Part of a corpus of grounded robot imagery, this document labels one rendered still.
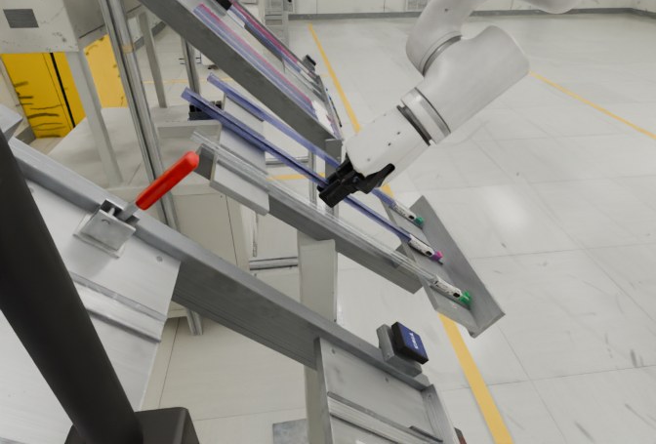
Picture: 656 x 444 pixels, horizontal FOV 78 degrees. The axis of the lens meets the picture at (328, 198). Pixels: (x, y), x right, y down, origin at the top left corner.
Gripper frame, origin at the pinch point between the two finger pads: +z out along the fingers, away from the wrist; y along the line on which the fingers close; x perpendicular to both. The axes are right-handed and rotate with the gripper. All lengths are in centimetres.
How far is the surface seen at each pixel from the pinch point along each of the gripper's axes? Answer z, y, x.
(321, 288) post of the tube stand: 14.4, 0.5, 14.2
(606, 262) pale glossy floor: -48, -64, 157
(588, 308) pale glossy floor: -27, -41, 140
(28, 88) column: 162, -249, -65
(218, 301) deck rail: 11.1, 21.9, -11.2
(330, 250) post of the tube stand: 7.7, 0.5, 8.6
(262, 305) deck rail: 8.6, 22.0, -7.5
